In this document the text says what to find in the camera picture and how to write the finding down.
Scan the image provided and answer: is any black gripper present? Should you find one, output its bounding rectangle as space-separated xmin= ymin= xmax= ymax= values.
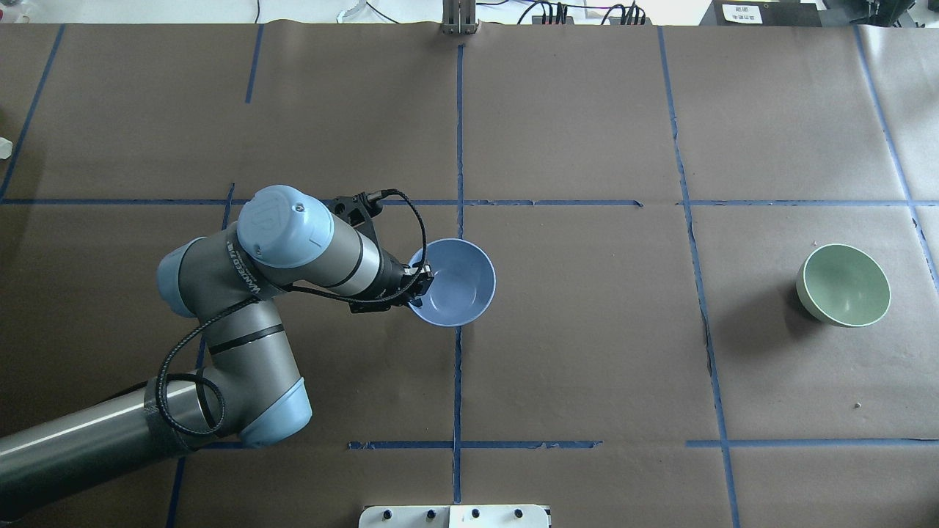
xmin=378 ymin=253 xmax=435 ymax=308

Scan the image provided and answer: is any blue bowl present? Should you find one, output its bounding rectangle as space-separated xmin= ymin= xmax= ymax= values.
xmin=409 ymin=238 xmax=497 ymax=327

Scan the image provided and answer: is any green bowl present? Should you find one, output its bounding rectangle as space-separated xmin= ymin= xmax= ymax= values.
xmin=794 ymin=243 xmax=892 ymax=328

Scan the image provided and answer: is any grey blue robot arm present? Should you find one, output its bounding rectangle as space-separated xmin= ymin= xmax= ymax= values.
xmin=2 ymin=185 xmax=433 ymax=525

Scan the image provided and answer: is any white mounting pillar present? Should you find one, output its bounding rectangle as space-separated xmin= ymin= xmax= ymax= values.
xmin=358 ymin=504 xmax=552 ymax=527

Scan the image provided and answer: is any black power strip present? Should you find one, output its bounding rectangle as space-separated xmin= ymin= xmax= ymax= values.
xmin=517 ymin=1 xmax=653 ymax=26

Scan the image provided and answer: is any black box with label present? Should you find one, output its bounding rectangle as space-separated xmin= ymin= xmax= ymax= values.
xmin=698 ymin=1 xmax=822 ymax=27

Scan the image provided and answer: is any aluminium frame post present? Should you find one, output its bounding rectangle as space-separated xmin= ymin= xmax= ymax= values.
xmin=440 ymin=0 xmax=479 ymax=34

